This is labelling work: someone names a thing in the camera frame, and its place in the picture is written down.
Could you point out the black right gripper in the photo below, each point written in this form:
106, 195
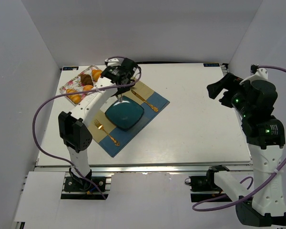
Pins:
225, 89

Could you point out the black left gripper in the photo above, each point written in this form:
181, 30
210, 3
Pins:
120, 88

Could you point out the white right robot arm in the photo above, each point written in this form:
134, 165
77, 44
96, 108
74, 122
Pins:
254, 98

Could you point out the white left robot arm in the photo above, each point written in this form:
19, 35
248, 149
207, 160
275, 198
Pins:
115, 79

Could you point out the orange croissant right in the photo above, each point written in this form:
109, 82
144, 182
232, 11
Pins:
96, 74

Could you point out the orange croissant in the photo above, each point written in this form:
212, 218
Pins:
96, 74
75, 98

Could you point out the chocolate croissant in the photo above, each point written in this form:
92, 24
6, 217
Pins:
86, 79

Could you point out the round orange bun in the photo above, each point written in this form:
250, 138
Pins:
87, 87

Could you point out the floral tray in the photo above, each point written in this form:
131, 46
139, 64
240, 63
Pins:
75, 83

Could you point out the teal square plate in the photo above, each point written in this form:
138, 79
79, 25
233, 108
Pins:
125, 113

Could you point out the gold knife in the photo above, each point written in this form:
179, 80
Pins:
155, 109

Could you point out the orange croissant left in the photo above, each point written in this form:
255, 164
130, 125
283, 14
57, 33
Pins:
75, 98

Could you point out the gold fork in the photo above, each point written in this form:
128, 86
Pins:
101, 127

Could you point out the blue beige checked placemat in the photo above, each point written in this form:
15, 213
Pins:
124, 137

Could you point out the aluminium table frame rail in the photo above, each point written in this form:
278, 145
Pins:
184, 168

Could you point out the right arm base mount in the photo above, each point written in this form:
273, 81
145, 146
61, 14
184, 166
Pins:
204, 188

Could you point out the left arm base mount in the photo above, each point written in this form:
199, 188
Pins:
72, 189

